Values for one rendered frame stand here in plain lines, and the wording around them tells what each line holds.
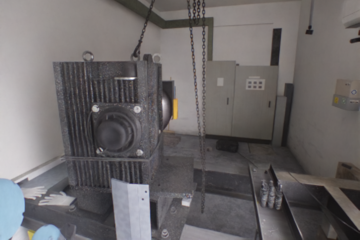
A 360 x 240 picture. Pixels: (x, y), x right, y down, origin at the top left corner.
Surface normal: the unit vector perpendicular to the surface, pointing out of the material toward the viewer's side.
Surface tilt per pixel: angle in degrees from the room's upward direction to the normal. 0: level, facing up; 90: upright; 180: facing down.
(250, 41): 90
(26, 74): 90
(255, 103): 90
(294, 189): 90
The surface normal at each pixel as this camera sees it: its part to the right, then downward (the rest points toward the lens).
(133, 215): -0.05, 0.19
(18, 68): 0.96, 0.05
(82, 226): -0.27, 0.18
